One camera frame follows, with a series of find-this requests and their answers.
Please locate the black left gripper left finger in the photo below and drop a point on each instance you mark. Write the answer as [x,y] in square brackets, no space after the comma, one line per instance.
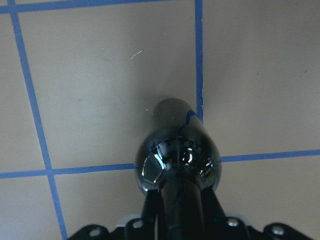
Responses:
[150,207]

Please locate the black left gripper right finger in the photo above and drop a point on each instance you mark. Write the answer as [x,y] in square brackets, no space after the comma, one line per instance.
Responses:
[212,209]

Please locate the dark glass wine bottle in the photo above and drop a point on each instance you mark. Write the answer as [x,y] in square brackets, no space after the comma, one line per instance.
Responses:
[179,160]

